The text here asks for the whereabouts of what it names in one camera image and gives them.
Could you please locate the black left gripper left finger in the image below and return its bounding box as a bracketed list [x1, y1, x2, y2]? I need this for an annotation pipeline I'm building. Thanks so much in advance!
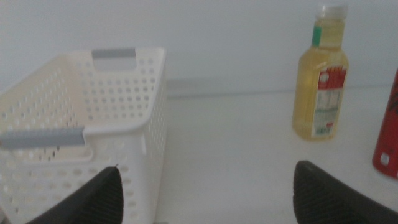
[26, 166, 124, 224]

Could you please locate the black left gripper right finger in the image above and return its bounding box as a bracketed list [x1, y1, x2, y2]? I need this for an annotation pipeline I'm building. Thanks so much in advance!
[293, 160, 398, 224]

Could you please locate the red drink can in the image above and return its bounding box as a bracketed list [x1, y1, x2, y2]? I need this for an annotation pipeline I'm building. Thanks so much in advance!
[372, 68, 398, 179]

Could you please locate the yellow tea bottle red label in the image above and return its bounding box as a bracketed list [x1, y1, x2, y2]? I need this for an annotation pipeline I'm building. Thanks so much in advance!
[292, 2, 349, 141]

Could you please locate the white perforated plastic basket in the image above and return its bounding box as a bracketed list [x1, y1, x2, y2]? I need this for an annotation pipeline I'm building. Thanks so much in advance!
[0, 47, 168, 224]

